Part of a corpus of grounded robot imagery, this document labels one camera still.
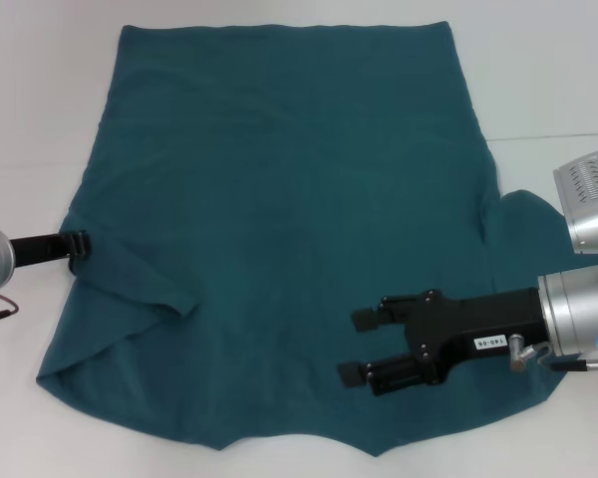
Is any blue shirt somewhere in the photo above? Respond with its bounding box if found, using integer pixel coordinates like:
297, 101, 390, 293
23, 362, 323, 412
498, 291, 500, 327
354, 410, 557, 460
35, 19, 574, 447

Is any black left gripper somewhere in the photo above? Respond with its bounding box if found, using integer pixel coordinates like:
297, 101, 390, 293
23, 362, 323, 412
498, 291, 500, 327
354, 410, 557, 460
9, 229, 91, 274

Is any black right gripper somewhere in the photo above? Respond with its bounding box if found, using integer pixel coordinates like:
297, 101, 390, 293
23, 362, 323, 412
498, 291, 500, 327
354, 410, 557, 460
337, 287, 550, 397

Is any left arm cable with plug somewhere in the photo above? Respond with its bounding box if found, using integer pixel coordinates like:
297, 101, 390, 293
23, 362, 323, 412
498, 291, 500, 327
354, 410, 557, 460
0, 292, 21, 325

